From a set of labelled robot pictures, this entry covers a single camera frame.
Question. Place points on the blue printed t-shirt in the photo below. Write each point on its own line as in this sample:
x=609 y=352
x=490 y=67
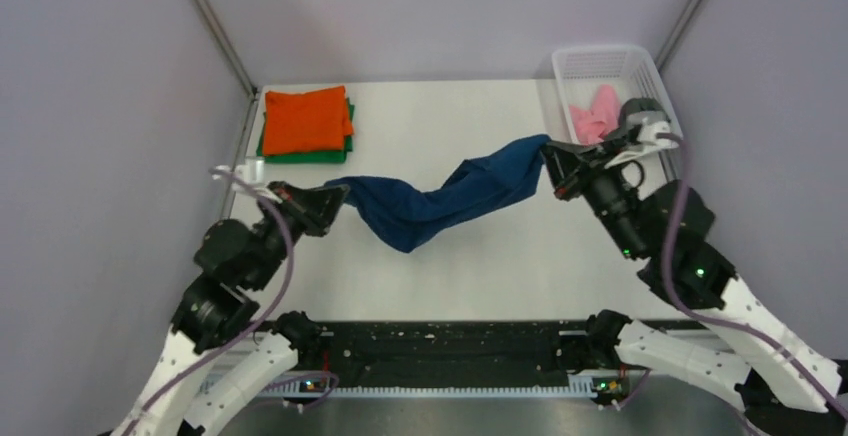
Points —
x=405 y=218

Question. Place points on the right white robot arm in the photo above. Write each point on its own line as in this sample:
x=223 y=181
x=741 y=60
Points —
x=777 y=384

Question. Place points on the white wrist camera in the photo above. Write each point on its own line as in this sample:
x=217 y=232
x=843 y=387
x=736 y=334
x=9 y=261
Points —
x=649 y=139
x=251 y=172

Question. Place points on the pink t-shirt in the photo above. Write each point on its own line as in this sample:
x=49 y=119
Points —
x=593 y=124

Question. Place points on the folded green t-shirt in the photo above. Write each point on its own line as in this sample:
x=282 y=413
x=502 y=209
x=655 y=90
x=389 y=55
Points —
x=331 y=157

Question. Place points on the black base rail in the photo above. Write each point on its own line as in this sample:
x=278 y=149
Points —
x=446 y=355

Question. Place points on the white plastic basket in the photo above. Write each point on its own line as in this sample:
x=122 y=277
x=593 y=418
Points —
x=579 y=71

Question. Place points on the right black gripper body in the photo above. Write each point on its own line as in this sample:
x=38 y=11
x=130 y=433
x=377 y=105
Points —
x=589 y=175

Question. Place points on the folded orange t-shirt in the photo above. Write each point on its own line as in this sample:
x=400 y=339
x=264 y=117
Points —
x=308 y=122

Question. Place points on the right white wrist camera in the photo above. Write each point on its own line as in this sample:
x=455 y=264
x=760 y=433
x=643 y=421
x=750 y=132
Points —
x=649 y=139

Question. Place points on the grey t-shirt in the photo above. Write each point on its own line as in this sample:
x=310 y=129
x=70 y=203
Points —
x=636 y=111

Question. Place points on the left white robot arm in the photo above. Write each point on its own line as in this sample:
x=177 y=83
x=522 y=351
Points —
x=219 y=353

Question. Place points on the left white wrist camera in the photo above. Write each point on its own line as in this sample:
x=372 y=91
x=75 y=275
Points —
x=251 y=172

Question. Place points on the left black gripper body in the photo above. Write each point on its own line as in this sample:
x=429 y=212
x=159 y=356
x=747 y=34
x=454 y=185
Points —
x=304 y=216

